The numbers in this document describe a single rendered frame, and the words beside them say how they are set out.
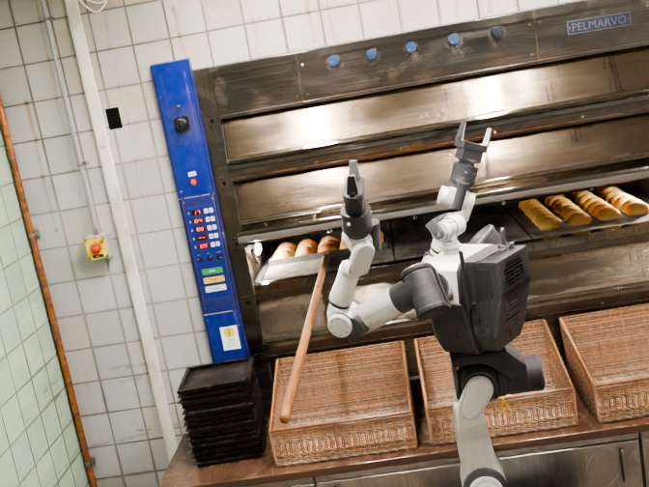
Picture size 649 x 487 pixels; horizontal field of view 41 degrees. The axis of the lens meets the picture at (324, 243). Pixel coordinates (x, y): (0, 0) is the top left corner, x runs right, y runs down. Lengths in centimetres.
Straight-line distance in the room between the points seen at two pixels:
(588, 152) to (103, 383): 228
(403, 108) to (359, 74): 22
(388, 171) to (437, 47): 53
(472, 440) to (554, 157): 129
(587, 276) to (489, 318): 117
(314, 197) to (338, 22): 71
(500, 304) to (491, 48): 130
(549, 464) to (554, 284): 77
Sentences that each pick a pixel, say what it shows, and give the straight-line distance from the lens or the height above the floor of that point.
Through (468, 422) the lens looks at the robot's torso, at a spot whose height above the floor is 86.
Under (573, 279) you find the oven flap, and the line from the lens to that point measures 376.
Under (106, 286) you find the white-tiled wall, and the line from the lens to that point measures 385.
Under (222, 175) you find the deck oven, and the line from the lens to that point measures 364.
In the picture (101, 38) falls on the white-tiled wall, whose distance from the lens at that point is 372.
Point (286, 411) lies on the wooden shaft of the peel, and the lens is 229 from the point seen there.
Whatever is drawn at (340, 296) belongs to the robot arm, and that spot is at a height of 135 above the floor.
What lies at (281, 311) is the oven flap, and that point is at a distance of 375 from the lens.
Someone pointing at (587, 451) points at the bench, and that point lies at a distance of 343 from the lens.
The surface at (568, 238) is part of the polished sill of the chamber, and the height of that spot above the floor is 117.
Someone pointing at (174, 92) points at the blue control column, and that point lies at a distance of 362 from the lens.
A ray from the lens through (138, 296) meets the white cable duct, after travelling 381.
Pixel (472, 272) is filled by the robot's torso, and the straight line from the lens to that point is 264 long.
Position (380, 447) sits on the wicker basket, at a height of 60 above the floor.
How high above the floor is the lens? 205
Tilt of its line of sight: 12 degrees down
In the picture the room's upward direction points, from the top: 10 degrees counter-clockwise
